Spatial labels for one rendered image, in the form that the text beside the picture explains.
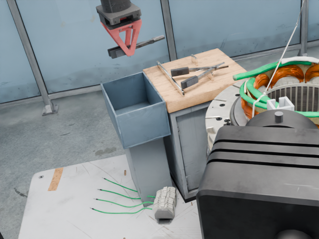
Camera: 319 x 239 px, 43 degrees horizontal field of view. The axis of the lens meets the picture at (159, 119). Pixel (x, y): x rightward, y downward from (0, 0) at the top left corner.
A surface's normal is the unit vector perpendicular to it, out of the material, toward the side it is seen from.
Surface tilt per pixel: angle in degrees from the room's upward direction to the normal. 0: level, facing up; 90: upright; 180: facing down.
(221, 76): 0
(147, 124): 90
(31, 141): 0
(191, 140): 90
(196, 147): 90
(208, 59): 0
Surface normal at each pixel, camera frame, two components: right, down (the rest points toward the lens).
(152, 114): 0.30, 0.47
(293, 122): 0.09, -0.80
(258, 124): -0.54, -0.77
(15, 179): -0.16, -0.83
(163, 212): -0.15, 0.55
